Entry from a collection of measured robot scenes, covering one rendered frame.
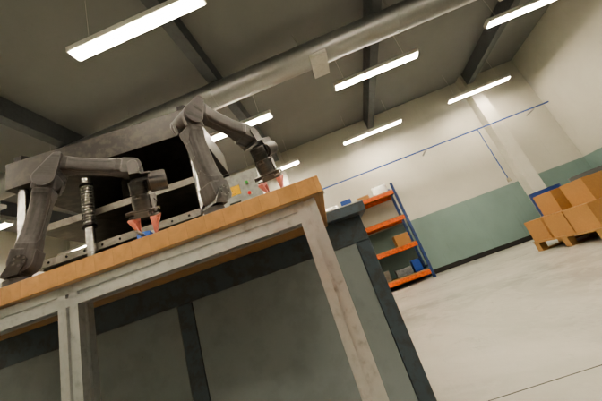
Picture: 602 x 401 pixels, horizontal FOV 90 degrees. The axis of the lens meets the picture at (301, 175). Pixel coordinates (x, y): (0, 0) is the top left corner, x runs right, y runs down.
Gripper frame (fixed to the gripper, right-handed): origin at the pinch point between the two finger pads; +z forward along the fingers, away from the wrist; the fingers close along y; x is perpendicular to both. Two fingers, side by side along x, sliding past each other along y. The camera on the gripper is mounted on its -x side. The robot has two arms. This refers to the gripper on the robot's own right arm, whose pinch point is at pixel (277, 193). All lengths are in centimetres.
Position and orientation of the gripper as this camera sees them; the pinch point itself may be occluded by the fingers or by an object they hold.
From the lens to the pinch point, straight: 118.6
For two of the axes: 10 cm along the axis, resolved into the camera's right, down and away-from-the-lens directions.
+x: -0.7, 1.8, -9.8
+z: 4.0, 9.1, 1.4
